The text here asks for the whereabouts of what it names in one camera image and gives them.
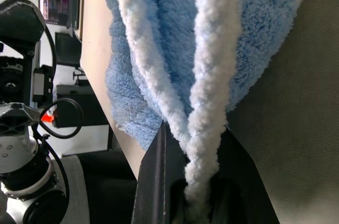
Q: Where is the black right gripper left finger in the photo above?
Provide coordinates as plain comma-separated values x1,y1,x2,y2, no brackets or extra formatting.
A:
131,121,188,224

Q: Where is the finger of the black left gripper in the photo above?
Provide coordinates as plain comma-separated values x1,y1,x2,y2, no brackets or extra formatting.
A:
0,0,46,51

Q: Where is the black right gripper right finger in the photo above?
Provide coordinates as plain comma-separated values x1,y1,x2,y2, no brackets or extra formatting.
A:
209,126,280,224

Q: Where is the light blue white-edged towel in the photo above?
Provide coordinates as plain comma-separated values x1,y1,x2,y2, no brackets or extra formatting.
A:
103,0,315,224

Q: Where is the orange tag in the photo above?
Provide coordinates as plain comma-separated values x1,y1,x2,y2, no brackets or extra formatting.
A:
42,109,58,124

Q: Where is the grey fabric panel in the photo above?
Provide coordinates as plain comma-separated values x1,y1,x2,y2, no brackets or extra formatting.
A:
50,155,91,224

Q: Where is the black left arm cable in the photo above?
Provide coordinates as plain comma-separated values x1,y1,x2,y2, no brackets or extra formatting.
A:
31,98,83,209

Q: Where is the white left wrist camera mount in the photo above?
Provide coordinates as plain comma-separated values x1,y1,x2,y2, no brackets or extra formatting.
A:
0,102,41,176

